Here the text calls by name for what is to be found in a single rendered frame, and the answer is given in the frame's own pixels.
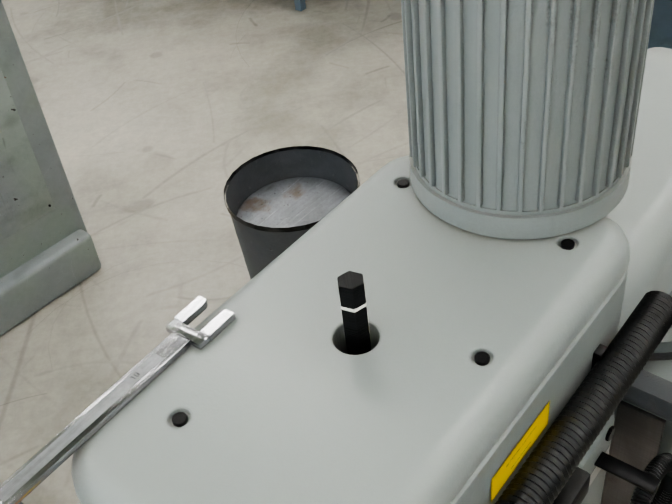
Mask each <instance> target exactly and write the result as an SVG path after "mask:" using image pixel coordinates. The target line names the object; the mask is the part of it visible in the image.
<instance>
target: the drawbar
mask: <svg viewBox="0 0 672 504"><path fill-rule="evenodd" d="M337 281H338V289H339V296H340V303H341V306H342V307H346V308H349V309H353V310H354V309H356V308H358V307H360V306H362V305H364V304H365V303H366V296H365V287H364V280H363V274H361V273H357V272H353V271H347V272H346V273H344V274H342V275H340V276H338V277H337ZM341 311H342V318H343V325H344V333H345V340H346V347H347V354H349V355H360V354H364V353H367V352H369V351H371V342H370V333H369V324H368V315H367V306H366V307H364V308H362V309H360V310H359V311H357V312H355V313H354V312H350V311H346V310H342V309H341Z"/></svg>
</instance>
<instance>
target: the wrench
mask: <svg viewBox="0 0 672 504"><path fill-rule="evenodd" d="M207 306H208V304H207V300H206V299H205V298H203V297H201V296H198V297H197V298H196V299H195V300H194V301H192V302H191V303H190V304H189V305H188V306H187V307H186V308H184V309H183V310H182V311H181V312H180V313H179V314H178V315H176V316H175V317H174V318H175V319H174V320H172V321H171V322H170V323H169V324H168V325H167V326H166V331H167V332H168V333H170V335H169V336H168V337H167V338H165V339H164V340H163V341H162V342H161V343H160V344H159V345H158V346H156V347H155V348H154V349H153V350H152V351H151V352H150V353H148V354H147V355H146V356H145V357H144V358H143V359H142V360H141V361H139V362H138V363H137V364H136V365H135V366H134V367H133V368H132V369H130V370H129V371H128V372H127V373H126V374H125V375H124V376H122V377H121V378H120V379H119V380H118V381H117V382H116V383H115V384H113V385H112V386H111V387H110V388H109V389H108V390H107V391H106V392H104V393H103V394H102V395H101V396H100V397H99V398H98V399H96V400H95V401H94V402H93V403H92V404H91V405H90V406H89V407H87V408H86V409H85V410H84V411H83V412H82V413H81V414H80V415H78V416H77V417H76V418H75V419H74V420H73V421H72V422H70V423H69V424H68V425H67V426H66V427H65V428H64V429H63V430H61V431H60V432H59V433H58V434H57V435H56V436H55V437H54V438H52V439H51V440H50V441H49V442H48V443H47V444H46V445H44V446H43V447H42V448H41V449H40V450H39V451H38V452H37V453H35V454H34V455H33V456H32V457H31V458H30V459H29V460H28V461H26V462H25V463H24V464H23V465H22V466H21V467H20V468H18V469H17V470H16V471H15V472H14V473H13V474H12V475H11V476H9V477H8V478H7V479H6V480H5V481H4V482H3V483H2V484H0V504H19V503H20V502H21V501H22V500H23V499H24V498H25V497H26V496H28V495H29V494H30V493H31V492H32V491H33V490H34V489H35V488H36V487H37V486H38V485H40V484H41V483H42V482H43V481H44V480H45V479H46V478H47V477H48V476H49V475H51V474H52V473H53V472H54V471H55V470H56V469H57V468H58V467H59V466H60V465H61V464H63V463H64V462H65V461H66V460H67V459H68V458H69V457H70V456H71V455H72V454H74V453H75V452H76V451H77V450H78V449H79V448H80V447H81V446H82V445H83V444H84V443H86V442H87V441H88V440H89V439H90V438H91V437H92V436H93V435H94V434H95V433H97V432H98V431H99V430H100V429H101V428H102V427H103V426H104V425H105V424H106V423H107V422H109V421H110V420H111V419H112V418H113V417H114V416H115V415H116V414H117V413H118V412H119V411H121V410H122V409H123V408H124V407H125V406H126V405H127V404H128V403H129V402H130V401H132V400H133V399H134V398H135V397H136V396H137V395H138V394H139V393H140V392H141V391H142V390H144V389H145V388H146V387H147V386H148V385H149V384H150V383H151V382H152V381H153V380H155V379H156V378H157V377H158V376H159V375H160V374H161V373H162V372H163V371H164V370H165V369H167V368H168V367H169V366H170V365H171V364H172V363H173V362H174V361H175V360H176V359H178V358H179V357H180V356H181V355H182V354H183V353H184V352H185V351H186V350H187V349H188V348H190V345H192V346H194V347H196V348H198V349H202V348H204V347H205V346H206V345H207V344H208V343H209V341H211V342H212V341H213V340H214V339H215V338H216V337H217V336H218V335H219V334H220V333H221V332H222V331H223V330H224V329H226V328H227V327H228V326H229V325H230V324H231V323H232V322H233V321H234V320H235V319H236V318H235V314H234V312H232V311H229V310H227V309H226V310H224V311H222V312H221V313H220V314H218V315H217V316H216V317H215V318H214V319H213V320H212V321H211V322H210V323H209V324H207V325H206V326H205V327H204V328H203V329H202V330H201V332H199V331H198V330H196V329H194V328H192V327H190V326H188V325H189V324H190V323H191V322H192V321H193V320H194V319H196V318H197V317H198V316H199V315H200V314H201V313H202V312H203V311H204V310H206V309H207Z"/></svg>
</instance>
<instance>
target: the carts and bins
mask: <svg viewBox="0 0 672 504"><path fill-rule="evenodd" d="M352 167H353V168H354V169H353V168H352ZM354 170H355V171H356V172H355V171H354ZM356 173H357V174H358V171H357V169H356V167H355V166H354V164H353V163H352V162H351V161H350V160H349V159H347V158H346V157H345V156H344V155H341V154H339V153H337V152H335V151H333V150H329V149H325V148H321V147H313V146H292V147H285V148H279V149H275V150H272V151H268V152H265V153H262V154H260V155H258V156H256V157H253V158H251V159H250V160H248V161H247V162H245V163H243V164H242V165H241V166H239V167H238V168H237V169H236V170H235V171H234V172H233V173H232V174H231V176H230V177H229V178H228V180H227V181H226V184H225V187H224V202H225V192H226V203H227V205H226V203H225V205H226V208H227V206H228V208H227V210H228V212H229V213H230V215H231V218H232V222H233V225H234V228H235V231H236V234H237V237H238V241H239V244H240V247H241V250H242V253H243V256H244V260H245V263H246V266H247V269H248V272H249V275H250V279H252V278H254V277H255V276H256V275H257V274H258V273H259V272H261V271H262V270H263V269H264V268H265V267H266V266H268V265H269V264H270V263H271V262H272V261H273V260H275V259H276V258H277V257H278V256H279V255H280V254H282V253H283V252H284V251H285V250H286V249H287V248H289V247H290V246H291V245H292V244H293V243H294V242H296V241H297V240H298V239H299V238H300V237H301V236H303V235H304V234H305V233H306V232H307V231H308V230H310V229H311V228H312V227H313V226H314V225H315V224H317V223H318V222H319V221H320V220H321V219H322V218H324V217H325V216H326V215H327V214H328V213H329V212H331V211H332V210H333V209H334V208H335V207H336V206H338V205H339V204H340V203H341V202H342V201H343V200H345V199H346V198H347V197H348V196H349V195H350V194H352V193H353V192H354V191H355V190H356V189H357V188H359V186H360V180H359V184H358V180H357V175H356ZM227 186H228V187H227ZM226 189H227V190H226Z"/></svg>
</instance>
